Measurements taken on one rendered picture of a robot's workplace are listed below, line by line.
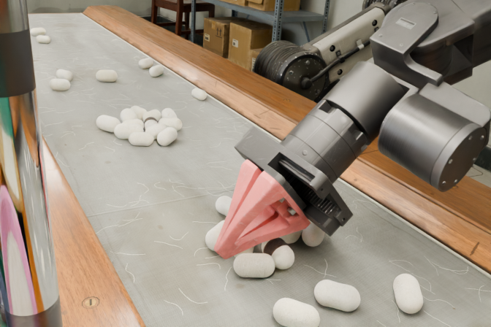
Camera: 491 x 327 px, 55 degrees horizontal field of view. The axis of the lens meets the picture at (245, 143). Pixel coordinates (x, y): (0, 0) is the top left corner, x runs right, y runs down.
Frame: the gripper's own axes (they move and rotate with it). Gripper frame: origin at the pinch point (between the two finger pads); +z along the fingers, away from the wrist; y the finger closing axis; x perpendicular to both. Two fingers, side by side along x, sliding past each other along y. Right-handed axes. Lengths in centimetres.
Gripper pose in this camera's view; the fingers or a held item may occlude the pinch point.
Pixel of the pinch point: (226, 247)
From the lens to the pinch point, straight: 40.5
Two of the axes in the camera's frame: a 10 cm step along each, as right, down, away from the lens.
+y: 5.3, 3.8, -7.6
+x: 4.9, 5.9, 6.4
